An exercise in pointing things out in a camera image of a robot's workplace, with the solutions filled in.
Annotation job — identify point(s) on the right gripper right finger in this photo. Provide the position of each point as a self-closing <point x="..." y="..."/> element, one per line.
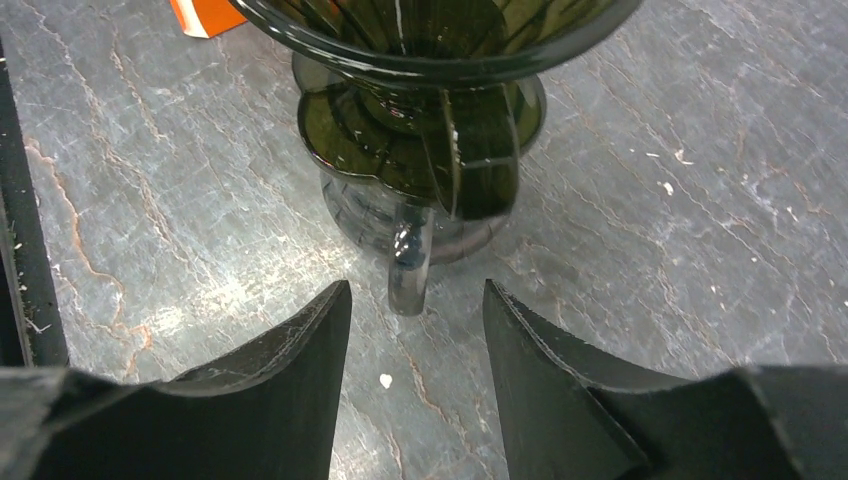
<point x="569" y="410"/>

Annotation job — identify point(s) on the dark green coffee dripper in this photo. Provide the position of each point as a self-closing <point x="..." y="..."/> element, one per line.
<point x="432" y="100"/>

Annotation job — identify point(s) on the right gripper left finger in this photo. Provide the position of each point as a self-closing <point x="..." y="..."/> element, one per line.
<point x="265" y="410"/>

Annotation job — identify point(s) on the clear glass coffee server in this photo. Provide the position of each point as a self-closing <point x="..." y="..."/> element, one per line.
<point x="410" y="237"/>

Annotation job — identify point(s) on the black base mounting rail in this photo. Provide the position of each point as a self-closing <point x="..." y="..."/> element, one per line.
<point x="31" y="326"/>

